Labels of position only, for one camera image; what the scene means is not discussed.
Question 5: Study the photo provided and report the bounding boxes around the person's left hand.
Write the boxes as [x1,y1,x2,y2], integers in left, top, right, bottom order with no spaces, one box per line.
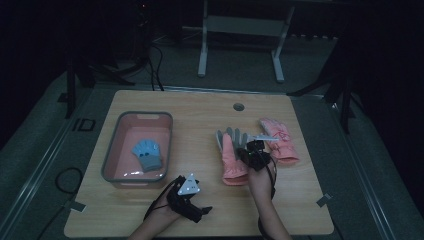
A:
[149,191,186,228]

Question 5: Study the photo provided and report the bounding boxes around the pink glove with grey palm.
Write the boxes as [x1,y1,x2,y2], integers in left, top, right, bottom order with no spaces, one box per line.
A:
[215,127,254,187]

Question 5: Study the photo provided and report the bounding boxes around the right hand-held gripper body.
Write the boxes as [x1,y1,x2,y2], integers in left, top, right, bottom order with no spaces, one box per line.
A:
[246,133,280,172]

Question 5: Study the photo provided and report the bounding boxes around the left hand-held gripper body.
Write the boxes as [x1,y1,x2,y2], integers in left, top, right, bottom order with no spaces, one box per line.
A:
[166,173,203,224]

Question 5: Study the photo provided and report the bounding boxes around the black cables on floor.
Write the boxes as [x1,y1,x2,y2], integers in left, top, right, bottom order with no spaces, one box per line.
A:
[146,43,165,92]

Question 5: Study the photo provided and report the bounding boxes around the person's right hand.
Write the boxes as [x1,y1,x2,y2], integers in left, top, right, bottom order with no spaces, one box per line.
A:
[248,164,276,201]

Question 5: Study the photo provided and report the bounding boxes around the grey tape piece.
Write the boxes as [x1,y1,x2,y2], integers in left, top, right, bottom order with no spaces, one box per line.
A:
[69,200,87,213]
[316,192,333,208]

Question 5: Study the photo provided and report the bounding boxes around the pink padded glove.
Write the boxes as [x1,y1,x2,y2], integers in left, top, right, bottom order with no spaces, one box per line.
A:
[259,117,300,165]

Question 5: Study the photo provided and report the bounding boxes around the white metal desk frame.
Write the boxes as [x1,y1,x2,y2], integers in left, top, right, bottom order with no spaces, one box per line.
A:
[197,0,296,84]

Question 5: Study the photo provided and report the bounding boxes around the blue glove with grey cuff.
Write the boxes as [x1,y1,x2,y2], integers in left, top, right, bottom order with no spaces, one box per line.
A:
[130,139,164,173]

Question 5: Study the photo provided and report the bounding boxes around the black looped floor cable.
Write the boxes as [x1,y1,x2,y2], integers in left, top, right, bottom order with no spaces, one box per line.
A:
[35,166,84,240]

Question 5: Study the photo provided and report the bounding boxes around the black floor stand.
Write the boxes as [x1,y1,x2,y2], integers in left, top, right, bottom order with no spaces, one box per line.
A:
[58,49,134,119]
[288,59,359,134]

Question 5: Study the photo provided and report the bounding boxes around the pink basin with grey rim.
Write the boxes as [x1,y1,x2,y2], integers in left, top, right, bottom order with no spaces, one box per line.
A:
[100,110,174,190]

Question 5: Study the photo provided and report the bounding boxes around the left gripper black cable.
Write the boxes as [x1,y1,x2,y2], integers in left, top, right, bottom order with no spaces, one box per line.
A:
[143,178,181,223]

